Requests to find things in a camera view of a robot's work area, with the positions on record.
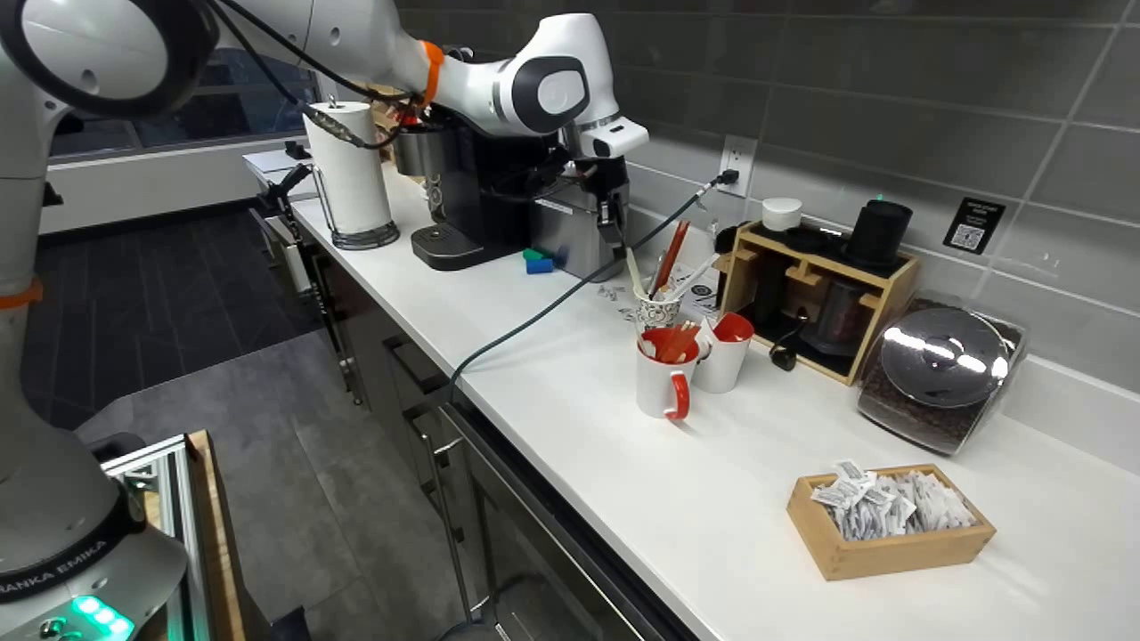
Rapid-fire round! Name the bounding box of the QR code wall sign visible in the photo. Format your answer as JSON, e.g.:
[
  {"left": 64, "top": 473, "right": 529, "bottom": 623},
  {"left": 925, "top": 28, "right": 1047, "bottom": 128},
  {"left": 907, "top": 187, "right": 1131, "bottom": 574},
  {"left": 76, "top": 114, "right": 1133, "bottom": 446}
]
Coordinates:
[{"left": 942, "top": 192, "right": 1009, "bottom": 256}]

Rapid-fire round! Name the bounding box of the dark glass window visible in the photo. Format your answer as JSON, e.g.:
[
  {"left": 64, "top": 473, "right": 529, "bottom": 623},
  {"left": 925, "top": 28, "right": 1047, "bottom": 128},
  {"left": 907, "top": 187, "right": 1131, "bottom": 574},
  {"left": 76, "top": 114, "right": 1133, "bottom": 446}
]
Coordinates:
[{"left": 51, "top": 47, "right": 328, "bottom": 157}]

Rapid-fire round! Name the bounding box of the printed paper cup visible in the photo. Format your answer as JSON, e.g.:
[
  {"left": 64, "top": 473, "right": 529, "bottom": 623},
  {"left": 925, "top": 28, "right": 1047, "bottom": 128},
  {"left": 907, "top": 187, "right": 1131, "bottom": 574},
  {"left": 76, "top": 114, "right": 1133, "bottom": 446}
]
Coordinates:
[{"left": 638, "top": 284, "right": 697, "bottom": 340}]

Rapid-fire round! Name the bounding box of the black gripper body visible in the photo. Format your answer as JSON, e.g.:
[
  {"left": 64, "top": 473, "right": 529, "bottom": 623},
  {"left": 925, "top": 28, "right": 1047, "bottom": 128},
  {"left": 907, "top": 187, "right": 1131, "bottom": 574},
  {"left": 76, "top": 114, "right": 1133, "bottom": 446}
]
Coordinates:
[{"left": 572, "top": 154, "right": 635, "bottom": 207}]

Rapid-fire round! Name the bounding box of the white sachets pile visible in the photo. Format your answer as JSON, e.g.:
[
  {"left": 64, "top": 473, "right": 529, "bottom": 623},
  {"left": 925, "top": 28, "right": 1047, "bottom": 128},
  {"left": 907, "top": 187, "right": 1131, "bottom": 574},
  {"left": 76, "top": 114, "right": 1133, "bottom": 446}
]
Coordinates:
[{"left": 810, "top": 459, "right": 979, "bottom": 544}]

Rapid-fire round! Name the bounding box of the cream plastic knife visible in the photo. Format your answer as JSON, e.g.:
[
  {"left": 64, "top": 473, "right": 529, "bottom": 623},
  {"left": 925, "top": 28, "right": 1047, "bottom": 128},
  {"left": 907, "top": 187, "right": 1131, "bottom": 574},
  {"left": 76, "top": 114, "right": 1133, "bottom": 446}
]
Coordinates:
[{"left": 621, "top": 243, "right": 651, "bottom": 304}]

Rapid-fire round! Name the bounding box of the wooden countertop organizer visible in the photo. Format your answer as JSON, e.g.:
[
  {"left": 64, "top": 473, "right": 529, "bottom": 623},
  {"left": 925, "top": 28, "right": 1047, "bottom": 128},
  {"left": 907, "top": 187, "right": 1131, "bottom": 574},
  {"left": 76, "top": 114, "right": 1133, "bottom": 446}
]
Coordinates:
[{"left": 709, "top": 223, "right": 931, "bottom": 389}]

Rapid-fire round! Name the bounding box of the teal power cable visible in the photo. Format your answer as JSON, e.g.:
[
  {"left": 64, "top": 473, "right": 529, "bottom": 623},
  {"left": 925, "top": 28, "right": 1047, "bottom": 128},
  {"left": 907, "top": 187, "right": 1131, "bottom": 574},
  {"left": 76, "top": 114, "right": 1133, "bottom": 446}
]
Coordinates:
[{"left": 443, "top": 167, "right": 741, "bottom": 392}]

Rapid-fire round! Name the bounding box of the wooden sachet box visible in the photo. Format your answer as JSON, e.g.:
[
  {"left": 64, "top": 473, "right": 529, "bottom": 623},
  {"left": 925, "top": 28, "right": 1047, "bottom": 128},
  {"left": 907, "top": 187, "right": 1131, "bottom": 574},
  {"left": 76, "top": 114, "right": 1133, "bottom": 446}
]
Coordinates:
[{"left": 784, "top": 459, "right": 1001, "bottom": 585}]

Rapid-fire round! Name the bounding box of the black cylinder container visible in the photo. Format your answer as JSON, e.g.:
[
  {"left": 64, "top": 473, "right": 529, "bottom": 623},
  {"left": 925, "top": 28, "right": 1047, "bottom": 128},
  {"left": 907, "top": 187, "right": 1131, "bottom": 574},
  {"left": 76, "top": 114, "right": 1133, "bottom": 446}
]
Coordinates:
[{"left": 840, "top": 196, "right": 914, "bottom": 277}]

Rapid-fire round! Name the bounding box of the metal cup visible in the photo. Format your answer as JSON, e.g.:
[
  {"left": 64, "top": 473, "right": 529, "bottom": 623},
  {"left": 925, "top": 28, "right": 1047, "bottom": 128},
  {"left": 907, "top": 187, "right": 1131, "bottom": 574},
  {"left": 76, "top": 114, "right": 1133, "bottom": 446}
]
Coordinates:
[{"left": 387, "top": 119, "right": 453, "bottom": 187}]

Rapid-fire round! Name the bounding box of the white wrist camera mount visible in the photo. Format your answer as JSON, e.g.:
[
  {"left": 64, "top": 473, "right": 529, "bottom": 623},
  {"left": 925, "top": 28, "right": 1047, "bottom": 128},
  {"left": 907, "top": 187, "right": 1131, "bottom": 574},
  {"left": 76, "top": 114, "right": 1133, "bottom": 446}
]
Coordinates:
[{"left": 563, "top": 114, "right": 651, "bottom": 166}]

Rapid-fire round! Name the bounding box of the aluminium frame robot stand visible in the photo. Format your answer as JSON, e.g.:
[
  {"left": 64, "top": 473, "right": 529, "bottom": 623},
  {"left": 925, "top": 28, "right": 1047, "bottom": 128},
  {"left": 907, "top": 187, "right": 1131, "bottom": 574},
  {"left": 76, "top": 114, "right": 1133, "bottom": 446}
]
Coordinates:
[{"left": 97, "top": 431, "right": 214, "bottom": 641}]

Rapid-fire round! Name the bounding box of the white mug red inside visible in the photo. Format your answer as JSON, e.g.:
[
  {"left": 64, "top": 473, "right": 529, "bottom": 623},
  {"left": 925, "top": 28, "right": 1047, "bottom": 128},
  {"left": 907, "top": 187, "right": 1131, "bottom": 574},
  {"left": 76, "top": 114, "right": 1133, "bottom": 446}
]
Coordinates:
[{"left": 692, "top": 312, "right": 759, "bottom": 396}]

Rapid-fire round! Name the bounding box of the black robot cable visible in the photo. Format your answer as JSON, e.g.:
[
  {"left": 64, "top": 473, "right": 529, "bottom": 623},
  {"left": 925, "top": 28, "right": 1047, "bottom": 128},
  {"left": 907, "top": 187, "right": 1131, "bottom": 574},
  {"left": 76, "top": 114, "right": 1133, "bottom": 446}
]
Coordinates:
[{"left": 209, "top": 0, "right": 409, "bottom": 157}]

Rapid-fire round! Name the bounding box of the wooden stand board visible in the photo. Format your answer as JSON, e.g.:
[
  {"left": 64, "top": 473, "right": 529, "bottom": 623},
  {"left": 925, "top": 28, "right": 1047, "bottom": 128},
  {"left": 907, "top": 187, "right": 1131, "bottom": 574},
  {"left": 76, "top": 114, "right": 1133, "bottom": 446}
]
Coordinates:
[{"left": 184, "top": 427, "right": 248, "bottom": 641}]

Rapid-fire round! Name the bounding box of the small white cup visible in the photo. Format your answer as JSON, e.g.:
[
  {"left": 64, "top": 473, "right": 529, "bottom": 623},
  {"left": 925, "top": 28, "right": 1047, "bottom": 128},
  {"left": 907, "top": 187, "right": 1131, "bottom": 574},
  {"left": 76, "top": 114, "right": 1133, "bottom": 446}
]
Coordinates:
[{"left": 754, "top": 192, "right": 806, "bottom": 239}]

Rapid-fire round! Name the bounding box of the blue sponge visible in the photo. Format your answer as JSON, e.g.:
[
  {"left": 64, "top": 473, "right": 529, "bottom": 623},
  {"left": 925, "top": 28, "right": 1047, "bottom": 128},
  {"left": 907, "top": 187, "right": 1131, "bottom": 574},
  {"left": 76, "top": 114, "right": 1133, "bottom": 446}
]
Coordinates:
[{"left": 519, "top": 243, "right": 571, "bottom": 277}]

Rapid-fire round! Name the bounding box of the white wall outlet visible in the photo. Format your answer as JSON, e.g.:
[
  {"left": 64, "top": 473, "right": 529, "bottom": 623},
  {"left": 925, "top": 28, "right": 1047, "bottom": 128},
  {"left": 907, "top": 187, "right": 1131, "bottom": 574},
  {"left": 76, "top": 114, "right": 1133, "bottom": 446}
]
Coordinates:
[{"left": 717, "top": 131, "right": 762, "bottom": 200}]

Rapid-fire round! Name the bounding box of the black coffee machine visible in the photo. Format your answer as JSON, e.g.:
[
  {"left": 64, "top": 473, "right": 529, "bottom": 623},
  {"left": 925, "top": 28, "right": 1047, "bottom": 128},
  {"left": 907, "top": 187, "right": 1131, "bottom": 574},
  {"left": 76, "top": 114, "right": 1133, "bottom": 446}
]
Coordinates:
[{"left": 406, "top": 114, "right": 578, "bottom": 275}]

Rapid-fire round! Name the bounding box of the silver metal appliance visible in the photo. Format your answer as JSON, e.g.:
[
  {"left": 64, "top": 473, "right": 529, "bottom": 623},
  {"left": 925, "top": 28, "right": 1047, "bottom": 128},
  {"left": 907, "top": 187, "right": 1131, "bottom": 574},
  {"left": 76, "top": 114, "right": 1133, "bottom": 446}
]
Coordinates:
[{"left": 529, "top": 190, "right": 627, "bottom": 284}]

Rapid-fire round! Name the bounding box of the white mug red handle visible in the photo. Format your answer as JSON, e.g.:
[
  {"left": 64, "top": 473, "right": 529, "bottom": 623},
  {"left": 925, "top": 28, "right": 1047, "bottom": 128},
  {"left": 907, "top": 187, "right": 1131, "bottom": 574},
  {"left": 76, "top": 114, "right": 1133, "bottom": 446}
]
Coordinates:
[{"left": 631, "top": 322, "right": 717, "bottom": 427}]

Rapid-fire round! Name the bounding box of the white paper towel roll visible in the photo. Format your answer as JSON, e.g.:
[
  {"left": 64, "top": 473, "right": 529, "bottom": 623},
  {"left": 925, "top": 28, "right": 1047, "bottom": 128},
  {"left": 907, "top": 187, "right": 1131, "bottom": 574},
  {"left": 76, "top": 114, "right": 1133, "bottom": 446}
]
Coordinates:
[{"left": 299, "top": 97, "right": 406, "bottom": 252}]

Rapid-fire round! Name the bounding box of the cream plastic utensil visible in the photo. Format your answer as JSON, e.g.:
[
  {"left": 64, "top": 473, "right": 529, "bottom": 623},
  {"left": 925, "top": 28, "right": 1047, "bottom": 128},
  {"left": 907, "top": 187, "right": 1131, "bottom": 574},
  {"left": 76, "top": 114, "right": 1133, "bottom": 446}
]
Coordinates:
[{"left": 678, "top": 252, "right": 724, "bottom": 301}]

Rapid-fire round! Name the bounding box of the silver round lid appliance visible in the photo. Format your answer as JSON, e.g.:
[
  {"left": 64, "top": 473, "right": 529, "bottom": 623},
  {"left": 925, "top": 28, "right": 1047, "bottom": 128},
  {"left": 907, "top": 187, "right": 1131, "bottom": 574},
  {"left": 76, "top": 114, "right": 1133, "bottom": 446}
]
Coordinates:
[{"left": 854, "top": 296, "right": 1031, "bottom": 463}]

